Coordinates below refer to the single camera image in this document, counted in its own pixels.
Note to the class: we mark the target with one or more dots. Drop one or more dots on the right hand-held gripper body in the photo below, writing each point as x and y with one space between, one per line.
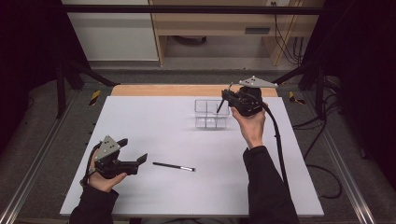
249 102

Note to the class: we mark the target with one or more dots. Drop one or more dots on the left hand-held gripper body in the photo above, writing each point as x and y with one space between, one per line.
107 149

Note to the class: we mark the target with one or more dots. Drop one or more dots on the black pen with silver end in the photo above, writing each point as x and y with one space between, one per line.
171 165
220 106

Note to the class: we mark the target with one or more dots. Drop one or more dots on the clear plastic organizer box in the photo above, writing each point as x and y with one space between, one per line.
205 123

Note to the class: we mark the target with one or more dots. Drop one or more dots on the person's right hand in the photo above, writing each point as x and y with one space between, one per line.
252 130

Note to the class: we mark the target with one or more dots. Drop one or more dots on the person's left hand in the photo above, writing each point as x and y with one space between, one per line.
104 184

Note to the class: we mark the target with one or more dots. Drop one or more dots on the white board sheet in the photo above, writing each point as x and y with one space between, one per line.
174 140

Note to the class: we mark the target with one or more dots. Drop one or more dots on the wooden table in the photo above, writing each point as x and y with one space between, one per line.
171 90

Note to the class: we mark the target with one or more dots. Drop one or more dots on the light wooden desk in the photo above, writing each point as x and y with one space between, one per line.
218 25

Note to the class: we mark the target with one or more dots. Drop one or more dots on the black metal stand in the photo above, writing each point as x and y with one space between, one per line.
320 93
60 93

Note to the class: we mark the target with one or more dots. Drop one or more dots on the white power socket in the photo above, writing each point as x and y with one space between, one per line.
278 2

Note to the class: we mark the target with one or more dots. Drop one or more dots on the white cabinet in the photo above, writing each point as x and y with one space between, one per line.
112 37

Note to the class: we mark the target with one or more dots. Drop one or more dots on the black curtain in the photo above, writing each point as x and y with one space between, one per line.
367 77
28 62

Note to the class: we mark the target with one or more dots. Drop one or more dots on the aluminium floor rail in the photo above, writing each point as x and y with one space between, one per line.
31 174
348 183

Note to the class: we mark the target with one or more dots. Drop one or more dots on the black horizontal frame bar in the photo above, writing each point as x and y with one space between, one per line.
186 9

